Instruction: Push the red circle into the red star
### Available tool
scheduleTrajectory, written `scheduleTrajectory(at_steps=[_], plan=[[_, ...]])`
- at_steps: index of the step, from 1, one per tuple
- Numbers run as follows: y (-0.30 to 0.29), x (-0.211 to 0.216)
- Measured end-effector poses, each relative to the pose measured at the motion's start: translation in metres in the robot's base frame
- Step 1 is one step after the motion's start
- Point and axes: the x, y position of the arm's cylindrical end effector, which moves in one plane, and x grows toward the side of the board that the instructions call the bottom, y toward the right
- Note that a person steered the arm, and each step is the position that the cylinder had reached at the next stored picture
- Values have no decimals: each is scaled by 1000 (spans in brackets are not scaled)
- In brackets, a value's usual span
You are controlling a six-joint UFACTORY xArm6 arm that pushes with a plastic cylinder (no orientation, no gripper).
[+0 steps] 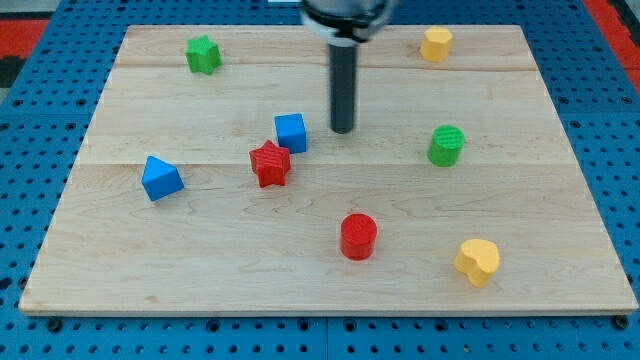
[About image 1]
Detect red star block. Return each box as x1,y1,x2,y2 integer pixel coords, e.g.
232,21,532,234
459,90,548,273
249,140,291,188

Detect green star block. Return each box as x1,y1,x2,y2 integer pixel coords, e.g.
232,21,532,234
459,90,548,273
185,35,222,75

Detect blue cube block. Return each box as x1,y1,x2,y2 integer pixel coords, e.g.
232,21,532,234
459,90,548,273
274,113,307,154

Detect red cylinder block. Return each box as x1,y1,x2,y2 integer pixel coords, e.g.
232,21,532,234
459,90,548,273
340,213,378,261

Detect light wooden board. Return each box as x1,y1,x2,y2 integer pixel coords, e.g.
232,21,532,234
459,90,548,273
19,25,638,317

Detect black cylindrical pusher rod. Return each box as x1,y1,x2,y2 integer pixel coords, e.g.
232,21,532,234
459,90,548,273
329,45,358,134

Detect green cylinder block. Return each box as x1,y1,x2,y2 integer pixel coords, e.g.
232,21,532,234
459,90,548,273
427,125,465,167

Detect blue triangle block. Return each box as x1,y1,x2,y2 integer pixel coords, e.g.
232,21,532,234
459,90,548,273
141,156,184,201

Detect yellow hexagon block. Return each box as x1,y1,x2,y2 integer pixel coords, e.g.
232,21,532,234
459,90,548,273
420,26,453,62

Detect yellow heart block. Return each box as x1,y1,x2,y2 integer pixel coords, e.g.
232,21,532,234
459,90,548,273
454,239,500,288

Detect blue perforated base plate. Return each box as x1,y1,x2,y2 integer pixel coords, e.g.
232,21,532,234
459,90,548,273
1,0,639,359

